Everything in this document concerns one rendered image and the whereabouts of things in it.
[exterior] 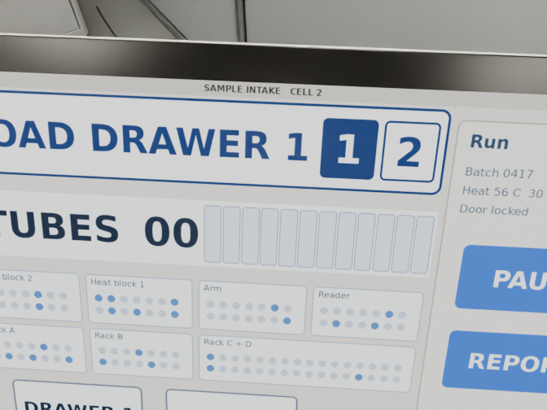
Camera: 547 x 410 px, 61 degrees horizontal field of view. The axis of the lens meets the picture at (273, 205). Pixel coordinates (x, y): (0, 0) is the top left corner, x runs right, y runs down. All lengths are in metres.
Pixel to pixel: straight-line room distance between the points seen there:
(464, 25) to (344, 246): 0.76
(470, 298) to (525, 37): 0.67
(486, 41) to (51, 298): 0.85
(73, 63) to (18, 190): 0.09
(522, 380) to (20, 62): 0.38
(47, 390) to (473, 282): 0.30
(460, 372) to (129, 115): 0.27
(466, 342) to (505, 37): 0.70
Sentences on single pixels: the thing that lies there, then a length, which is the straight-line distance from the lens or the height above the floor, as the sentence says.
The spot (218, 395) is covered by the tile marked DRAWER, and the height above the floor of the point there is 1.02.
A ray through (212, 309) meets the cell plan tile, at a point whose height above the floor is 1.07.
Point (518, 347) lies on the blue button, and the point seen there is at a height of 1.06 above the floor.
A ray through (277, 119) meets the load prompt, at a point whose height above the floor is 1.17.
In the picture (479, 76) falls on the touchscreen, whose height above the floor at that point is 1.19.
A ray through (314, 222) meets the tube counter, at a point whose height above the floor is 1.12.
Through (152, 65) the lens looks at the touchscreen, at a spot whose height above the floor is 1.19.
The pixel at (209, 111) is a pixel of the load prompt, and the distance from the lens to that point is 0.28.
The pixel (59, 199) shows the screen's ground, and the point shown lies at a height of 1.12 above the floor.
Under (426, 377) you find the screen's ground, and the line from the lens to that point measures 0.35.
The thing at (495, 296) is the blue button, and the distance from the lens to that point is 0.33.
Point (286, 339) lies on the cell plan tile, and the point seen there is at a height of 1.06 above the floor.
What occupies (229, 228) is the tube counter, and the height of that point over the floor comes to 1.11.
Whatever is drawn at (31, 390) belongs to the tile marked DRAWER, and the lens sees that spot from 0.40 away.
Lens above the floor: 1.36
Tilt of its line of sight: 56 degrees down
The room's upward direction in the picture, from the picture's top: straight up
